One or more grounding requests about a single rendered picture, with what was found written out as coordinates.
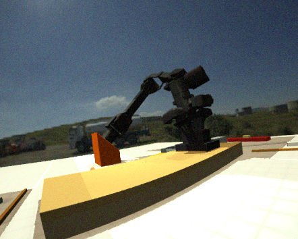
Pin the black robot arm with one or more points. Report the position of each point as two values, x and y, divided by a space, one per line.
176 81

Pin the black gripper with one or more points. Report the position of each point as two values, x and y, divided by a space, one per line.
184 117

